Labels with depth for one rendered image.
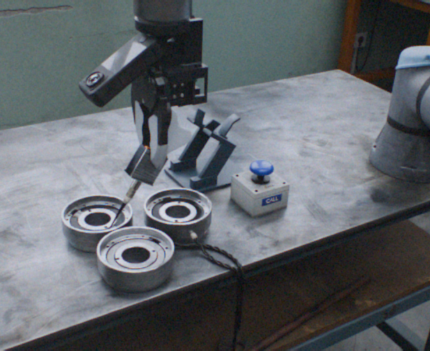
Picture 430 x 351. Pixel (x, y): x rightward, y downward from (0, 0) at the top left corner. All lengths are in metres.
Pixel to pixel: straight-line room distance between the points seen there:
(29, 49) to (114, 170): 1.43
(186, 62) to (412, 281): 0.74
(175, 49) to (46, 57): 1.73
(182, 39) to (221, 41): 2.04
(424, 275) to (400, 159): 0.31
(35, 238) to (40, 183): 0.17
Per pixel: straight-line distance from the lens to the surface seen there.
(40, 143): 1.22
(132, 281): 0.81
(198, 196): 0.96
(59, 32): 2.50
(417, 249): 1.44
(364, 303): 1.25
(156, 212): 0.93
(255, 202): 0.97
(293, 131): 1.29
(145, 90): 0.81
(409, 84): 1.11
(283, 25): 3.04
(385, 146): 1.17
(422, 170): 1.16
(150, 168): 0.86
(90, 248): 0.90
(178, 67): 0.81
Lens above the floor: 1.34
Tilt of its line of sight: 29 degrees down
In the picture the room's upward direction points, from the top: 3 degrees clockwise
